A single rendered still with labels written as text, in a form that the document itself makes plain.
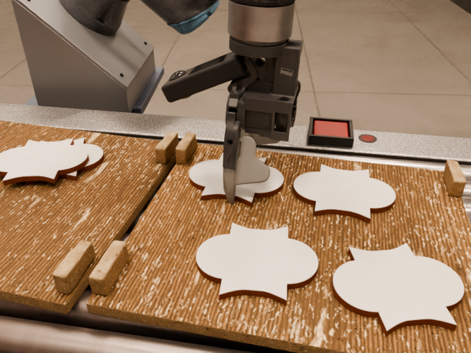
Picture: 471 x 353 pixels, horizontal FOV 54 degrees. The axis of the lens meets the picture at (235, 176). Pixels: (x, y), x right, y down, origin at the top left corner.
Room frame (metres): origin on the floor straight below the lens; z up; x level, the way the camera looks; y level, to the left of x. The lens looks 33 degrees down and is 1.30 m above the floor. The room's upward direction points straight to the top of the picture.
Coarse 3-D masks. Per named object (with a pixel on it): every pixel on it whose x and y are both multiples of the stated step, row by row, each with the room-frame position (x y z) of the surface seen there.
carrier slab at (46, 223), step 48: (0, 144) 0.66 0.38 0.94; (96, 144) 0.66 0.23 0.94; (144, 144) 0.66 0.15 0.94; (0, 192) 0.52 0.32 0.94; (48, 192) 0.52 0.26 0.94; (96, 192) 0.52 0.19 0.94; (144, 192) 0.52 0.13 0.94; (0, 240) 0.42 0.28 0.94; (48, 240) 0.42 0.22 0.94; (96, 240) 0.42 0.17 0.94; (0, 288) 0.34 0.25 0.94; (48, 288) 0.34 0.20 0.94
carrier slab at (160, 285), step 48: (192, 192) 0.52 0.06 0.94; (288, 192) 0.52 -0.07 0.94; (432, 192) 0.52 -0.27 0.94; (144, 240) 0.42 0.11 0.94; (192, 240) 0.42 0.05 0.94; (336, 240) 0.42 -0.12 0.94; (384, 240) 0.42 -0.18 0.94; (432, 240) 0.42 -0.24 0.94; (144, 288) 0.34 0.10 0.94; (192, 288) 0.34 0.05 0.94; (240, 336) 0.29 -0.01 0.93; (288, 336) 0.28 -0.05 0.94; (336, 336) 0.28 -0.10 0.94; (384, 336) 0.28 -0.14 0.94; (432, 336) 0.28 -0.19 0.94
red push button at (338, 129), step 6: (318, 120) 0.76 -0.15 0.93; (318, 126) 0.73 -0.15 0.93; (324, 126) 0.73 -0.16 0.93; (330, 126) 0.73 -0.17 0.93; (336, 126) 0.73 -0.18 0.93; (342, 126) 0.73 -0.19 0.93; (318, 132) 0.71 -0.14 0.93; (324, 132) 0.71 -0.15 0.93; (330, 132) 0.71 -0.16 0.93; (336, 132) 0.71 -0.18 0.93; (342, 132) 0.71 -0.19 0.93
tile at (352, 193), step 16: (304, 176) 0.54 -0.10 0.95; (320, 176) 0.54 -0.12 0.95; (336, 176) 0.54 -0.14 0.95; (352, 176) 0.54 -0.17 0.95; (368, 176) 0.54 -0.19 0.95; (304, 192) 0.51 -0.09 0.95; (320, 192) 0.51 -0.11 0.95; (336, 192) 0.51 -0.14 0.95; (352, 192) 0.51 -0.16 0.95; (368, 192) 0.51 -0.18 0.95; (384, 192) 0.51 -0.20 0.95; (320, 208) 0.47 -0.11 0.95; (336, 208) 0.47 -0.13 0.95; (352, 208) 0.47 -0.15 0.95; (368, 208) 0.47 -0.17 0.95; (384, 208) 0.48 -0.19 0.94
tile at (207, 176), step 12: (192, 168) 0.57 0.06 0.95; (204, 168) 0.57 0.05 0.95; (216, 168) 0.57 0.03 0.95; (192, 180) 0.54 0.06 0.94; (204, 180) 0.54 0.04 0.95; (216, 180) 0.54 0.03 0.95; (276, 180) 0.54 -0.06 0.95; (204, 192) 0.51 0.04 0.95; (216, 192) 0.51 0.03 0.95; (240, 192) 0.51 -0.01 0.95; (252, 192) 0.51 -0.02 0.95; (264, 192) 0.51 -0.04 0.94; (276, 192) 0.52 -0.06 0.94
